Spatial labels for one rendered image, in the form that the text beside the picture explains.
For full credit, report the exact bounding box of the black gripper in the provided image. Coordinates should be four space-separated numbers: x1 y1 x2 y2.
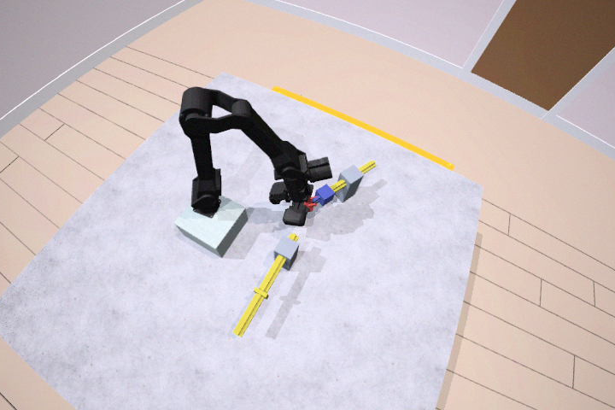
283 179 313 226

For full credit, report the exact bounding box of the yellow square bar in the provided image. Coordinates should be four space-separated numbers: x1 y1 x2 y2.
233 233 299 337

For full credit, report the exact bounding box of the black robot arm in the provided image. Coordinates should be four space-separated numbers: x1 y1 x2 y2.
179 86 333 219

